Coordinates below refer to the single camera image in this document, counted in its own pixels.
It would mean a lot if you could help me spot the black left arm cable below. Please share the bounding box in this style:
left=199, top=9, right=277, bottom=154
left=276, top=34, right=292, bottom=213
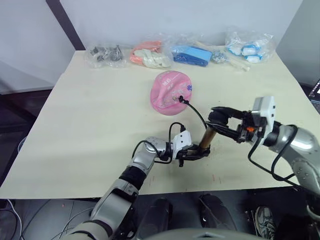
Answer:
left=132, top=122, right=187, bottom=166

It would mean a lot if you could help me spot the bag of silver metal bits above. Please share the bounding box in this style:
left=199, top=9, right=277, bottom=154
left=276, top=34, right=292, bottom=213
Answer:
left=211, top=49, right=230, bottom=64

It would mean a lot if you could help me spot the bag of blue white items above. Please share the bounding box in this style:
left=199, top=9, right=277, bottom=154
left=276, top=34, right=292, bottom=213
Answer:
left=224, top=25, right=276, bottom=65

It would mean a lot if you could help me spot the black pump hose with needle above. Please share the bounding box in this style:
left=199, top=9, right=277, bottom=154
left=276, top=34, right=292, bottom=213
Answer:
left=177, top=95, right=209, bottom=130

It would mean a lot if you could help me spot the grey robot torso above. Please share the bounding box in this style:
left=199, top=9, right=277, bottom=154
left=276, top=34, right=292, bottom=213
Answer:
left=134, top=228, right=276, bottom=240

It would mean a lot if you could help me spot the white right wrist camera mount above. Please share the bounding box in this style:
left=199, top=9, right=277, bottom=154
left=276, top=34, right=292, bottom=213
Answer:
left=251, top=95, right=276, bottom=141

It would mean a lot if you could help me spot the dark rounded shape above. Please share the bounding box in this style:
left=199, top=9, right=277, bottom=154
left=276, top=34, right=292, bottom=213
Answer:
left=198, top=193, right=239, bottom=235

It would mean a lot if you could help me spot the bag of dark metal parts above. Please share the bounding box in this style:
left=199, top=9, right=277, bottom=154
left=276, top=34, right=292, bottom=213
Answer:
left=84, top=43, right=127, bottom=70

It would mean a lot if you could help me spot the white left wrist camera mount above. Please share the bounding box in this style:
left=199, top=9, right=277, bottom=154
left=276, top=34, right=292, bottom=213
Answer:
left=171, top=129, right=193, bottom=154

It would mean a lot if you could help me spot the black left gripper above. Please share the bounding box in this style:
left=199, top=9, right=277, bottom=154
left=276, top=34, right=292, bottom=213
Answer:
left=173, top=144, right=211, bottom=168

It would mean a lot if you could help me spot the white floor cable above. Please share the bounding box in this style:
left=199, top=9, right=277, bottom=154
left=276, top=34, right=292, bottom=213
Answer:
left=0, top=198, right=24, bottom=240

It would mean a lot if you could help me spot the gold hand pump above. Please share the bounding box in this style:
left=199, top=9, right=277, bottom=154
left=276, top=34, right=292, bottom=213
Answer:
left=199, top=111, right=230, bottom=152

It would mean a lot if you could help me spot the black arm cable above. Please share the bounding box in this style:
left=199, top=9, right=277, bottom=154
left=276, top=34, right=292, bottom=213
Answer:
left=132, top=122, right=187, bottom=166
left=247, top=124, right=301, bottom=187

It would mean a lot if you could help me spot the laptop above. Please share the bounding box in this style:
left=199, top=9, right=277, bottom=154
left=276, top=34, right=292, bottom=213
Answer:
left=308, top=78, right=320, bottom=104

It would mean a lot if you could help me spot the bag of cream sticks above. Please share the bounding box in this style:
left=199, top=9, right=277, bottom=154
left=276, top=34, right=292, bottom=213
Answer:
left=194, top=39, right=251, bottom=72

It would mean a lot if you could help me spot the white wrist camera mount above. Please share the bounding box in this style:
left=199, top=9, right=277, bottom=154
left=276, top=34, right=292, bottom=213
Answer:
left=171, top=129, right=193, bottom=154
left=251, top=95, right=276, bottom=141

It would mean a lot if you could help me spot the bag of orange cream items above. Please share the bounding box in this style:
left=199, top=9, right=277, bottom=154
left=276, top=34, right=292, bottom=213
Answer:
left=129, top=39, right=174, bottom=70

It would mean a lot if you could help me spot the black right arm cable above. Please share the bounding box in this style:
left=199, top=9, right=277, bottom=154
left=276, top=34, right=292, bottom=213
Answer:
left=247, top=124, right=301, bottom=187

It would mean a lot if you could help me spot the dark diagonal wall beam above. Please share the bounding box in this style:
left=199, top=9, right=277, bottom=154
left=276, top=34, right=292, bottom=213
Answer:
left=45, top=0, right=86, bottom=51

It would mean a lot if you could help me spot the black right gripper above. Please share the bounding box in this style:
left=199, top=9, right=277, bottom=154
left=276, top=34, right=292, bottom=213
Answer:
left=206, top=105, right=267, bottom=145

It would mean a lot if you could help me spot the grey sneaker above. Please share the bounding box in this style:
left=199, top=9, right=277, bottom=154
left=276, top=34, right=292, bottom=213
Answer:
left=254, top=205, right=277, bottom=240

